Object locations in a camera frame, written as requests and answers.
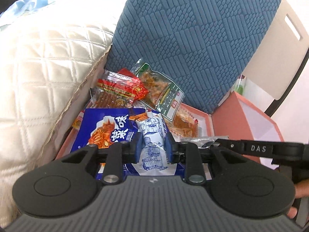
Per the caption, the cream quilted mattress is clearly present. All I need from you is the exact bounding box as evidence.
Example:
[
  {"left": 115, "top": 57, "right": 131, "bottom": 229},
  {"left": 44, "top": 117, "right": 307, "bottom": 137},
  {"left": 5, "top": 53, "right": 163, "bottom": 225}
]
[{"left": 1, "top": 0, "right": 115, "bottom": 227}]

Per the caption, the pink deep cardboard box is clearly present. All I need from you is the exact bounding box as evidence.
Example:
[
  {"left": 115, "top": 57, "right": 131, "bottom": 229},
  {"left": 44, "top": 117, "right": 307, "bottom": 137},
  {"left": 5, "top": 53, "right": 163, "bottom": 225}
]
[{"left": 211, "top": 90, "right": 285, "bottom": 170}]

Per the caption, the white blue small snack packet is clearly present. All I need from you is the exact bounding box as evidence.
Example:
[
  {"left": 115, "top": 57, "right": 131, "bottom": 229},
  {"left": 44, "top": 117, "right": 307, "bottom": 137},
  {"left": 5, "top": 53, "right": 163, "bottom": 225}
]
[{"left": 136, "top": 111, "right": 168, "bottom": 175}]

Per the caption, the person's right hand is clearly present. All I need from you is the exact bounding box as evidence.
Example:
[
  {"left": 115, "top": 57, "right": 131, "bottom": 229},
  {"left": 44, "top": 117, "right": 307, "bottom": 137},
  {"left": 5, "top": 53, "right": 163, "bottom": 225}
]
[{"left": 288, "top": 179, "right": 309, "bottom": 218}]

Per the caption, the large blue snack bag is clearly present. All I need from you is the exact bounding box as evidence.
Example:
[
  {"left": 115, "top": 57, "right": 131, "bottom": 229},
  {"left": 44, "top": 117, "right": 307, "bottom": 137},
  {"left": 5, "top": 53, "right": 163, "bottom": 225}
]
[{"left": 70, "top": 107, "right": 187, "bottom": 182}]

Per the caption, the blue textured headboard cushion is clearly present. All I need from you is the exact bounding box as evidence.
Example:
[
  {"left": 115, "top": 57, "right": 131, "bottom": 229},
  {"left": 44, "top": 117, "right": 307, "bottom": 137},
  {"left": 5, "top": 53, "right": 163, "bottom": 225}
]
[{"left": 107, "top": 0, "right": 282, "bottom": 113}]

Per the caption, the red clear spicy stick packet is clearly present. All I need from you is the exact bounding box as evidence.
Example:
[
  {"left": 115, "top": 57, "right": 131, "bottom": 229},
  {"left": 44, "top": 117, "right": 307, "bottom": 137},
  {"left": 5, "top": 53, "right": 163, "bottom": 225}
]
[{"left": 91, "top": 68, "right": 149, "bottom": 108}]

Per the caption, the green clear pickle snack packet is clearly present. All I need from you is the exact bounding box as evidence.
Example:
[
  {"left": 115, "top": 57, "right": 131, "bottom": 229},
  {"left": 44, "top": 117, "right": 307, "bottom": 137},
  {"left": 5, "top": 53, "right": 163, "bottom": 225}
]
[{"left": 130, "top": 58, "right": 185, "bottom": 121}]

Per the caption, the light blue bed sheet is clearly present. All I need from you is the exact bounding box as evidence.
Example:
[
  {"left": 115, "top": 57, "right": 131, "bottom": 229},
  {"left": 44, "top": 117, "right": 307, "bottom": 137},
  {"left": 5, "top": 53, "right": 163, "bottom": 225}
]
[{"left": 1, "top": 0, "right": 55, "bottom": 19}]

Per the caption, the orange tofu snack packet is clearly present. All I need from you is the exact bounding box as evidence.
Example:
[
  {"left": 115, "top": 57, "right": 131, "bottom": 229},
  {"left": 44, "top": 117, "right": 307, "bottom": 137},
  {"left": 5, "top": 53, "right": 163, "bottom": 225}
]
[{"left": 165, "top": 108, "right": 199, "bottom": 138}]

